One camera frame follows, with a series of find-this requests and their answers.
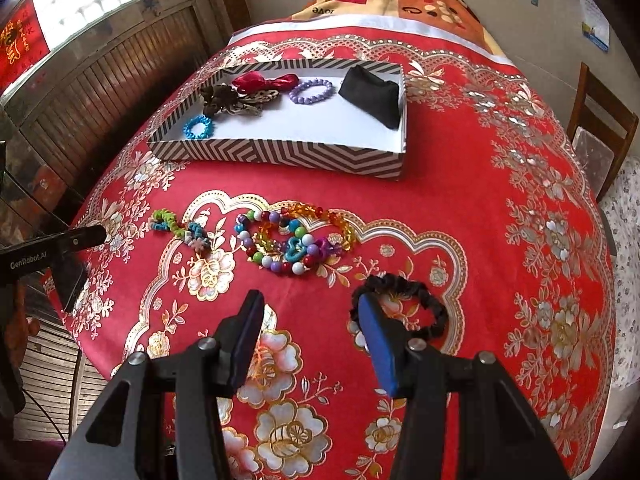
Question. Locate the grey chair cushion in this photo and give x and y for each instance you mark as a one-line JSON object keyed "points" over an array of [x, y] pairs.
{"points": [[595, 155]]}

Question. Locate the red bow hair clip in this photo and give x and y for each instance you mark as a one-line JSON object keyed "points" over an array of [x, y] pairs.
{"points": [[250, 81]]}

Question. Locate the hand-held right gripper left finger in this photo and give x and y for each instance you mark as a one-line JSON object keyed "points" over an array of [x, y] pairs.
{"points": [[245, 340]]}

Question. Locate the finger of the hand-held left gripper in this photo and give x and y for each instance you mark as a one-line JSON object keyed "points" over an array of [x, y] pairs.
{"points": [[85, 237], [70, 285]]}

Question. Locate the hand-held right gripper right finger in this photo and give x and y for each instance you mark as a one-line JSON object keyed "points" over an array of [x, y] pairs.
{"points": [[380, 345]]}

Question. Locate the black fabric pouch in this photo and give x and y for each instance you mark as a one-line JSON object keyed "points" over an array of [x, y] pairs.
{"points": [[370, 95]]}

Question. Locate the brown hair claw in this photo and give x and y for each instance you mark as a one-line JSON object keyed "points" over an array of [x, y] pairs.
{"points": [[220, 97]]}

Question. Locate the red window paper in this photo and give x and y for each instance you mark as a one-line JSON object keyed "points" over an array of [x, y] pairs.
{"points": [[20, 45]]}

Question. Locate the brown patterned scrunchie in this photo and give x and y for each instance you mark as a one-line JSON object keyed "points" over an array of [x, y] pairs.
{"points": [[260, 100]]}

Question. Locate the wooden chair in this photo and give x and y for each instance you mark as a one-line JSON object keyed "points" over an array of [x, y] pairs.
{"points": [[595, 105]]}

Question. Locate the wall calendar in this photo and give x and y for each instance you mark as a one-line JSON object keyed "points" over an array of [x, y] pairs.
{"points": [[595, 20]]}

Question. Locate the printed blanket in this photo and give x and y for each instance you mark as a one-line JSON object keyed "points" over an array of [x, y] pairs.
{"points": [[425, 10]]}

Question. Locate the wooden slatted door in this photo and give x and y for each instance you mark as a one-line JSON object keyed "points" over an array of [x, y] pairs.
{"points": [[125, 85]]}

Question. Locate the floral fabric cover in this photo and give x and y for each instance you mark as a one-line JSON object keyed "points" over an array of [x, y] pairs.
{"points": [[622, 260]]}

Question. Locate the person's left hand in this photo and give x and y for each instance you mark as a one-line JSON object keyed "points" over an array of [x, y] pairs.
{"points": [[30, 327]]}

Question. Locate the black scrunchie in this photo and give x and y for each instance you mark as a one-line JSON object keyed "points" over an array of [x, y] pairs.
{"points": [[435, 310]]}

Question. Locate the striped cardboard box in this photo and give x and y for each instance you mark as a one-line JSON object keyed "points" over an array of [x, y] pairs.
{"points": [[310, 120]]}

